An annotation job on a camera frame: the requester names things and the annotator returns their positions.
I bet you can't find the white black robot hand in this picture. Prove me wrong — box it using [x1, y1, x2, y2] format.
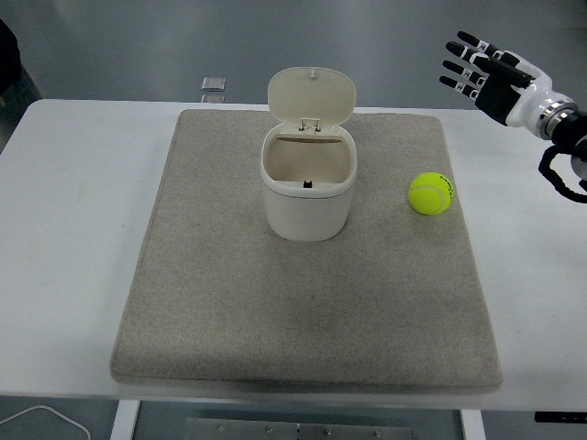
[438, 30, 570, 135]

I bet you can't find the yellow-green tennis ball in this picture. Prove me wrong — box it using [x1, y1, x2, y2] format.
[407, 171, 455, 215]

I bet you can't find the cream plastic box with lid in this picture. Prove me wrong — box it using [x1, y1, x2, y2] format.
[260, 66, 359, 242]

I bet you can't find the beige-grey felt mat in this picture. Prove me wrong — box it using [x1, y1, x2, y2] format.
[108, 108, 504, 396]

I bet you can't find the black table control panel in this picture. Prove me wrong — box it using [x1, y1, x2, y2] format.
[534, 411, 587, 424]

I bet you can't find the white table leg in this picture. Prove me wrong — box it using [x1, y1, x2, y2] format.
[459, 409, 485, 440]
[110, 400, 141, 440]

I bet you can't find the grey metal plate with screws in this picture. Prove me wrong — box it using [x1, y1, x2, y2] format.
[184, 416, 415, 440]

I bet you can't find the white cable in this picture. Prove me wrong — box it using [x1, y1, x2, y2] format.
[0, 404, 91, 440]

